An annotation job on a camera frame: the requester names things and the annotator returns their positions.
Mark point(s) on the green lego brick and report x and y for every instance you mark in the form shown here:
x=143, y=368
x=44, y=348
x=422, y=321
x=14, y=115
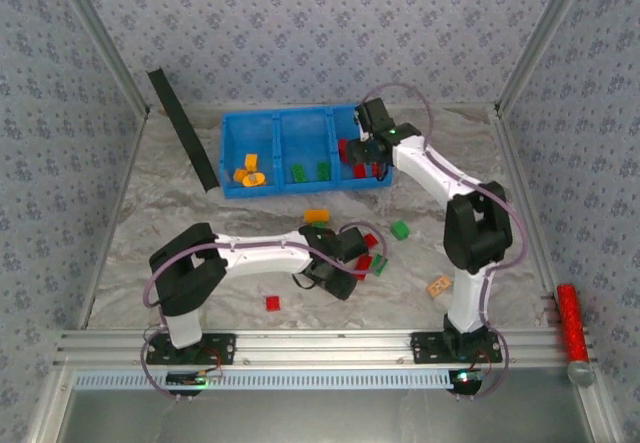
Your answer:
x=300, y=173
x=380, y=265
x=400, y=230
x=320, y=223
x=323, y=172

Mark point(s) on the blue three-compartment plastic bin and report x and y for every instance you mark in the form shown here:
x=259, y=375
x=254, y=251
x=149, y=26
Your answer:
x=302, y=135

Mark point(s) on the orange lego brick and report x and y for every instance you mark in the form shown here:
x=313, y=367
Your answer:
x=316, y=215
x=251, y=161
x=239, y=174

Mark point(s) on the orange lego with round hole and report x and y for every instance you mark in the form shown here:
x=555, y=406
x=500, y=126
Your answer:
x=253, y=179

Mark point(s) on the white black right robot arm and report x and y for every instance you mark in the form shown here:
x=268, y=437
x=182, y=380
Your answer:
x=465, y=303

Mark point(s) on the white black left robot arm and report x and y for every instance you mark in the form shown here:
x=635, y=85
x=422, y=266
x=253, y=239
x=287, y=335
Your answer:
x=260, y=255

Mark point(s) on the tan brick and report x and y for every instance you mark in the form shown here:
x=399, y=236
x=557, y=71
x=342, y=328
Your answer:
x=439, y=287

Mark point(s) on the grey metal sheet panel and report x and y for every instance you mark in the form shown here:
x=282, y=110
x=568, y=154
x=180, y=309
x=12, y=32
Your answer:
x=320, y=415

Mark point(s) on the small circuit board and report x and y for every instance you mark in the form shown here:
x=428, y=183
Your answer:
x=465, y=379
x=187, y=378

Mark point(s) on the long black flat bar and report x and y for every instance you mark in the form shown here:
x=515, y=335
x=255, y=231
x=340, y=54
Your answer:
x=180, y=128

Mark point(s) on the red glitter tube grey cap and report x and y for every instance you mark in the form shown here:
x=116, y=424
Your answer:
x=570, y=323

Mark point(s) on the aluminium front extrusion rail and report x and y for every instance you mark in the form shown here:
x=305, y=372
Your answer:
x=320, y=348

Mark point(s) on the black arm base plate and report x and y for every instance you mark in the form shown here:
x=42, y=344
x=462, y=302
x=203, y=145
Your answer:
x=220, y=350
x=425, y=348

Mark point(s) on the aluminium side rail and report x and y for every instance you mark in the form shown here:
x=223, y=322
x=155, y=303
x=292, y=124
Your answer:
x=112, y=223
x=525, y=213

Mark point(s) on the aluminium frame post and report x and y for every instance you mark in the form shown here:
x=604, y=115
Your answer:
x=545, y=38
x=100, y=38

